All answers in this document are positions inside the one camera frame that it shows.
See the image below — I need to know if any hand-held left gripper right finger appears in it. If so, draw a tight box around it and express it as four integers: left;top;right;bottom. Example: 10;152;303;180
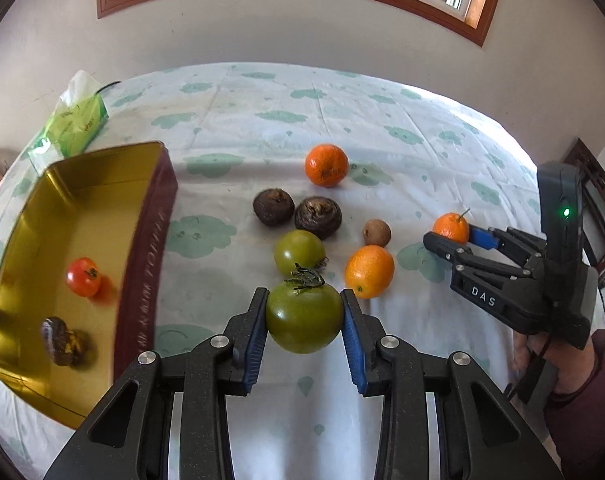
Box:
339;287;565;480

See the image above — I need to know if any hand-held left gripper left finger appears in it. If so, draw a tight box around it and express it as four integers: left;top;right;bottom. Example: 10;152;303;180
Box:
42;287;270;480

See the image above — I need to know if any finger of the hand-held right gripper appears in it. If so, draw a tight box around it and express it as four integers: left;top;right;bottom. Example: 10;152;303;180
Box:
468;226;548;272
422;231;558;335

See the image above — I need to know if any large green tomato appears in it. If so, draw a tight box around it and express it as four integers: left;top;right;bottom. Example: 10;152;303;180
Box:
265;264;344;355

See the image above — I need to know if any small tangerine with stem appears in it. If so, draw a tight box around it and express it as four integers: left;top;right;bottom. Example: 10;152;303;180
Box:
432;208;471;245

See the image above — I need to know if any smooth-skinned orange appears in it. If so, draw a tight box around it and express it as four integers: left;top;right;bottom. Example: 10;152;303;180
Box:
345;245;395;299

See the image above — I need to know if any small green tomato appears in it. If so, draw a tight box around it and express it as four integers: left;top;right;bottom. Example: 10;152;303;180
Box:
274;230;328;275

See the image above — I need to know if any small brown round fruit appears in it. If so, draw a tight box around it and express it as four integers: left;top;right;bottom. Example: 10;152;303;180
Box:
362;219;392;248

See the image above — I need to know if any dark water chestnut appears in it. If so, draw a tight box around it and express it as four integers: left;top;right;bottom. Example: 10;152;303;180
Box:
253;188;296;227
41;316;88;367
295;196;343;234

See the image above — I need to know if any red tomato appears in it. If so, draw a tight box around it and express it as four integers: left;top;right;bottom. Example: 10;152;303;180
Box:
66;257;102;297

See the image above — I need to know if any rough-skinned orange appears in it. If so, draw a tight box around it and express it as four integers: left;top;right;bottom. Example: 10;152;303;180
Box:
305;144;349;187

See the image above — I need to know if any gold metal tin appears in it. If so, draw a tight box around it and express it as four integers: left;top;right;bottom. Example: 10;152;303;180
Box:
0;141;179;431

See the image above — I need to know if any person's right hand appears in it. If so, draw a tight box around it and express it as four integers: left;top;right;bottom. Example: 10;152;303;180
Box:
513;332;597;396

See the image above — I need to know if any dark wooden furniture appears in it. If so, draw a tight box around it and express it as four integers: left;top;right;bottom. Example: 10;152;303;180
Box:
563;137;605;293

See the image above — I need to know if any cloud-print tablecloth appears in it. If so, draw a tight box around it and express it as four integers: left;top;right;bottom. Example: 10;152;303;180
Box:
0;62;558;480

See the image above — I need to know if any green tissue pack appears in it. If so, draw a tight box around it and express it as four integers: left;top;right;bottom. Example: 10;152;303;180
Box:
28;70;110;171

